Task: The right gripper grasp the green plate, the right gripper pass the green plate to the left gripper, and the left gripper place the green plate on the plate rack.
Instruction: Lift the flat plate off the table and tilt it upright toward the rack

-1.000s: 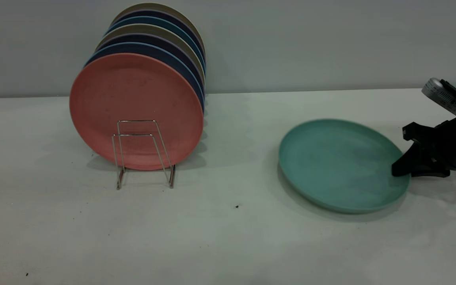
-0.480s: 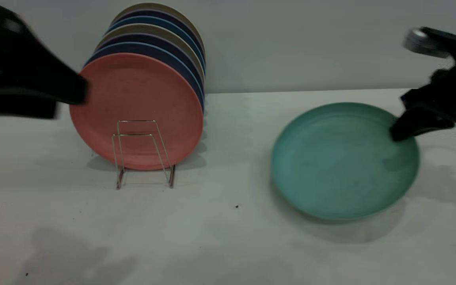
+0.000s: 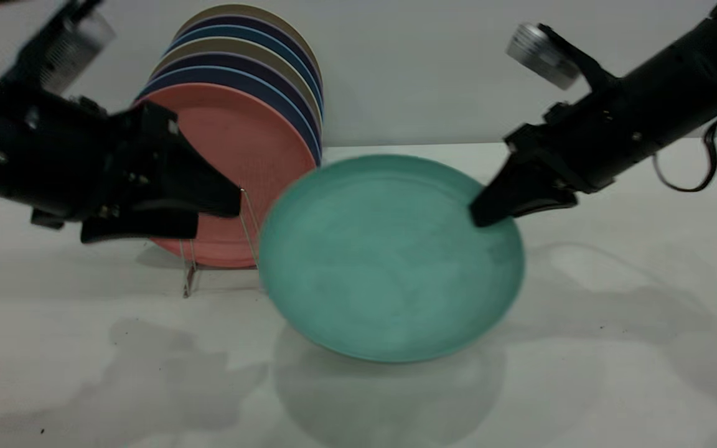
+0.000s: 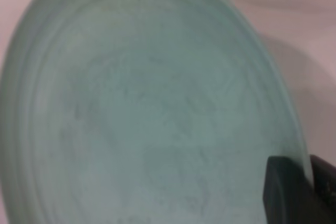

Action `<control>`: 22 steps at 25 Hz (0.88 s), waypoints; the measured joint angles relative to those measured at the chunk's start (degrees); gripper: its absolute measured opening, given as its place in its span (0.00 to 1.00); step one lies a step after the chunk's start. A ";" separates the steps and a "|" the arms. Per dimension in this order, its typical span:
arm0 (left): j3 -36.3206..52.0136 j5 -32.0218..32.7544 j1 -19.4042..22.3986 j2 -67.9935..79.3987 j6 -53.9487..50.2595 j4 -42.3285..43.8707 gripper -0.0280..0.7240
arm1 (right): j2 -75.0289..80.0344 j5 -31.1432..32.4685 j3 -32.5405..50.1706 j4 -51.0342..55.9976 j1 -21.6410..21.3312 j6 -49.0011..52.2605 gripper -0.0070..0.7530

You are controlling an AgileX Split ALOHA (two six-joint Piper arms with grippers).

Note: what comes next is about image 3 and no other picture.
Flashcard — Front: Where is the pink round plate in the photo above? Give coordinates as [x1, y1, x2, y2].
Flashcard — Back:
[138, 83, 317, 269]

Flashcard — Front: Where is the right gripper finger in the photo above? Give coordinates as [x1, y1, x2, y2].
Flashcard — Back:
[471, 154, 574, 228]
[514, 192, 578, 219]

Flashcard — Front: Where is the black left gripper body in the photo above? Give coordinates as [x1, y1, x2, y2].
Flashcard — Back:
[83, 101, 179, 219]

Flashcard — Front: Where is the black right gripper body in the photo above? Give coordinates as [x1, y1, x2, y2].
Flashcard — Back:
[505, 93, 630, 194]

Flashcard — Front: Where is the dark purple round plate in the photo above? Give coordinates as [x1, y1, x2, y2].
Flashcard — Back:
[150, 52, 323, 141]
[175, 14, 323, 85]

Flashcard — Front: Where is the green round plate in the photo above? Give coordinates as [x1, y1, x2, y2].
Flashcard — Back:
[259, 154, 526, 363]

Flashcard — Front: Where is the beige round plate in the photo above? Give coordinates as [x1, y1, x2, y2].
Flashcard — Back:
[150, 36, 323, 123]
[175, 4, 323, 79]

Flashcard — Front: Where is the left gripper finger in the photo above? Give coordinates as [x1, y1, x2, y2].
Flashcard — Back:
[147, 140, 243, 217]
[80, 208, 201, 245]

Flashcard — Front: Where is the teal blue round plate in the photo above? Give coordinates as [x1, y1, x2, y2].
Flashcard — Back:
[167, 25, 324, 104]

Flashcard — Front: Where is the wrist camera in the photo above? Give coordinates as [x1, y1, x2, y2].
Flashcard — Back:
[2, 0, 116, 95]
[507, 23, 617, 93]

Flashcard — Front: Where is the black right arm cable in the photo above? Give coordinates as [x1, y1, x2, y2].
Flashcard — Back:
[652, 112, 717, 193]

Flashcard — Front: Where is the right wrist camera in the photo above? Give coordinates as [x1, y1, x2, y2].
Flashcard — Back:
[507, 23, 617, 93]

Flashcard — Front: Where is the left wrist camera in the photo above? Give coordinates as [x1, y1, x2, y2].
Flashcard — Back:
[2, 0, 116, 95]

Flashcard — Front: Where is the metal wire plate rack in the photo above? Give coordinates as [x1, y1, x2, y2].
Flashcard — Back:
[178, 187, 261, 299]

